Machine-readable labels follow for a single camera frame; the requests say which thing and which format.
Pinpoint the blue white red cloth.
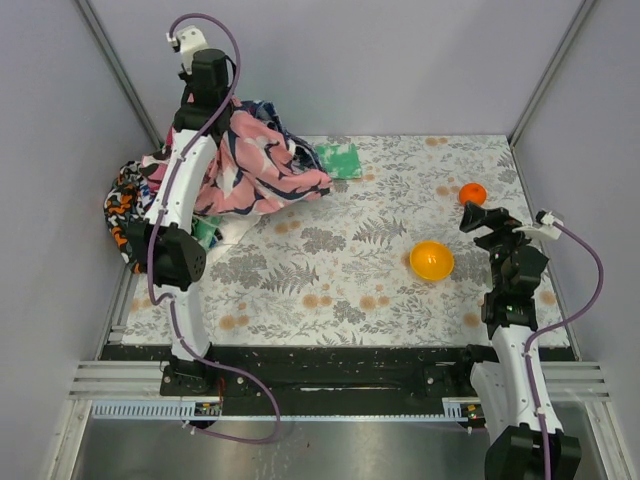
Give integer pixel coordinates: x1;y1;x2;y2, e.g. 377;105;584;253
234;98;326;173

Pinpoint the orange fruit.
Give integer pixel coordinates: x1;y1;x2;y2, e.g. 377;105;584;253
458;183;487;205

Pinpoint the right aluminium corner post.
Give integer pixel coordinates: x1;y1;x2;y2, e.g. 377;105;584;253
508;0;599;149

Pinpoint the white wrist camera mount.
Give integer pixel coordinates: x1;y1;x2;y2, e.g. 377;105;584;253
166;25;209;74
513;210;564;241

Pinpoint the orange black camo cloth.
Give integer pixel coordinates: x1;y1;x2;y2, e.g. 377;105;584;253
103;160;156;274

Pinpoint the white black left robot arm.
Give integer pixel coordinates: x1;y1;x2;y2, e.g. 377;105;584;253
126;48;237;396

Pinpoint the floral patterned table mat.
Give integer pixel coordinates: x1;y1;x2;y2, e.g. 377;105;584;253
122;133;571;349

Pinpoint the left aluminium corner post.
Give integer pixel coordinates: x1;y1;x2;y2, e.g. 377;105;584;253
72;0;162;147

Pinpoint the green white tie-dye cloth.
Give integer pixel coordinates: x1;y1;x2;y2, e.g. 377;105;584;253
315;143;362;180

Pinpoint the pink navy patterned cloth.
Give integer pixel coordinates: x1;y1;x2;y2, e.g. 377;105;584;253
139;107;334;217

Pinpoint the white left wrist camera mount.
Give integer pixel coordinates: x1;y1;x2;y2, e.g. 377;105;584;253
166;25;209;74

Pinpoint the grey slotted cable duct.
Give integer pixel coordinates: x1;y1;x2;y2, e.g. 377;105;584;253
91;398;477;423

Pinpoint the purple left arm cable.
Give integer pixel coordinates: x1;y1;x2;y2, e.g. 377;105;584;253
146;12;284;445

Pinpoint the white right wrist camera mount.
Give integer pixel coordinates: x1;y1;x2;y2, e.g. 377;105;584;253
513;210;564;241

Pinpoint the yellow plastic bowl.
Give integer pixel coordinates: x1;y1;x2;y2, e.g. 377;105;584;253
409;241;455;281

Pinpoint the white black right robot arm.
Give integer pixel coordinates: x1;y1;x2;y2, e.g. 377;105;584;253
459;201;582;479

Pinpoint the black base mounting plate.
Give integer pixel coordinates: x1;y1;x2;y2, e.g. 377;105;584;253
99;344;576;406

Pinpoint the aluminium corner post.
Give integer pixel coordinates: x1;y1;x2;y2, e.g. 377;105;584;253
72;0;162;147
508;0;599;149

